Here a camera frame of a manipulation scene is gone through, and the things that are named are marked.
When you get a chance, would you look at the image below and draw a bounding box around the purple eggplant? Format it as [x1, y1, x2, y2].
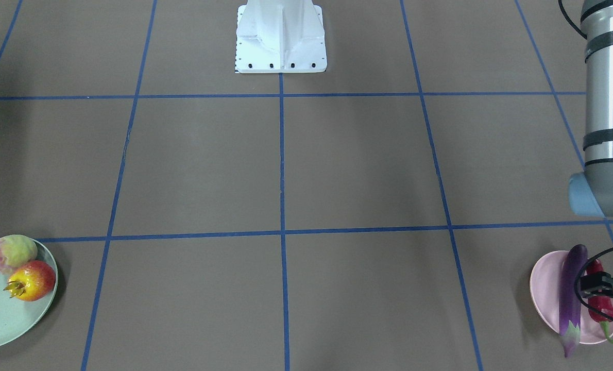
[558, 244, 588, 358]

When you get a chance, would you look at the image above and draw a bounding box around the red chili pepper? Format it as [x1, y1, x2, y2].
[585, 259, 613, 344]

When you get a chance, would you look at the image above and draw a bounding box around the yellow pink peach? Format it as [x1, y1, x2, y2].
[0, 234, 38, 275]

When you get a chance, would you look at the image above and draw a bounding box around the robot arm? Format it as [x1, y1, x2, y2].
[568, 1, 613, 218]

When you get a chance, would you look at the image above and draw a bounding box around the pink plate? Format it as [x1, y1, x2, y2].
[529, 250, 607, 345]

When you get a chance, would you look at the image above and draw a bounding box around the green plate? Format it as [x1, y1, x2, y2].
[0, 239, 59, 346]

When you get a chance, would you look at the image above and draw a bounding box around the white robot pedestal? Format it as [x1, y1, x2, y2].
[234, 1, 328, 74]

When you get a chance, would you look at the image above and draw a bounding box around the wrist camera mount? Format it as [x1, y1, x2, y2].
[580, 272, 613, 298]

